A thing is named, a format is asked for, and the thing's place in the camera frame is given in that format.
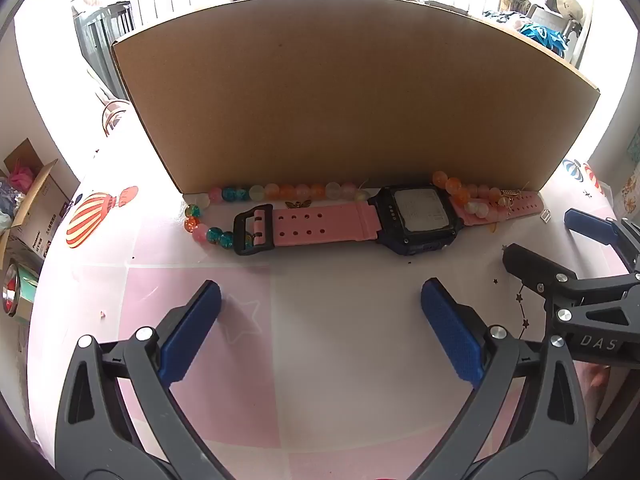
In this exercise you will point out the printed appliance cardboard box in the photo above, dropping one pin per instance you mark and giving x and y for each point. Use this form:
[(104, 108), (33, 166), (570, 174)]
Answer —
[(45, 210)]

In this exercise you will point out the pink plastic bag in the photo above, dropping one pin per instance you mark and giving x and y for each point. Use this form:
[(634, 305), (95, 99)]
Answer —
[(21, 175)]

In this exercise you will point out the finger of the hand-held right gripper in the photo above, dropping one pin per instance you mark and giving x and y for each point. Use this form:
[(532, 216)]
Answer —
[(590, 227), (530, 262)]

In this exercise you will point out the blue bag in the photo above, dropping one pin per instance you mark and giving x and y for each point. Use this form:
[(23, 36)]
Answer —
[(542, 35)]

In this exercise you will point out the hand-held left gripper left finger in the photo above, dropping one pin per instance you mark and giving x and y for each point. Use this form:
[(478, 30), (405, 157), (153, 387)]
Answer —
[(192, 330)]

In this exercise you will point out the beige cap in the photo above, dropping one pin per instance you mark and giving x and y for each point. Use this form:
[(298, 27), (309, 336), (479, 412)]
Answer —
[(572, 9)]

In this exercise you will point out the gold butterfly charm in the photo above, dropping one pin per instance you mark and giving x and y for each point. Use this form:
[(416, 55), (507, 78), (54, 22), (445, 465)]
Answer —
[(298, 203)]

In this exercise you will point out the dark hat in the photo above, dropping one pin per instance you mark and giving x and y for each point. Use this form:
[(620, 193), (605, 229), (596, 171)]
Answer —
[(552, 0)]

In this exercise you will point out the brown cardboard box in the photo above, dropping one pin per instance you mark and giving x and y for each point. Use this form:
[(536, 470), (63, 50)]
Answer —
[(350, 110)]

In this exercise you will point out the beige handbag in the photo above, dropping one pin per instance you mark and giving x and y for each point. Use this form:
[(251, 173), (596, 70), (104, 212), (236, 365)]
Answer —
[(112, 106)]

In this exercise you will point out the pile of clothes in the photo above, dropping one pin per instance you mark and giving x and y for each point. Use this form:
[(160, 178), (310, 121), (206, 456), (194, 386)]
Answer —
[(500, 17)]

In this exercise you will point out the grey metal cabinet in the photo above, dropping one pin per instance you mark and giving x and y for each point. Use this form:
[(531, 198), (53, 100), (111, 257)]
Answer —
[(100, 40)]

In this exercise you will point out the gold abacus charm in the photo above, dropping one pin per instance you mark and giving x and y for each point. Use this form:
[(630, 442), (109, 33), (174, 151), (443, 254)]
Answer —
[(510, 194)]

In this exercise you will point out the wheelchair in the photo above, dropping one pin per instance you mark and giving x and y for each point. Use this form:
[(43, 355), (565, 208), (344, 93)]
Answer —
[(577, 45)]

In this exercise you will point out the teal metal pot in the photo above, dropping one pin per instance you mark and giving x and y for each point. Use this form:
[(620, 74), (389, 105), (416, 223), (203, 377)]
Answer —
[(22, 295)]

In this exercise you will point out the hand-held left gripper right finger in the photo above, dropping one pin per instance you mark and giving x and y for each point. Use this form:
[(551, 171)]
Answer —
[(450, 330)]

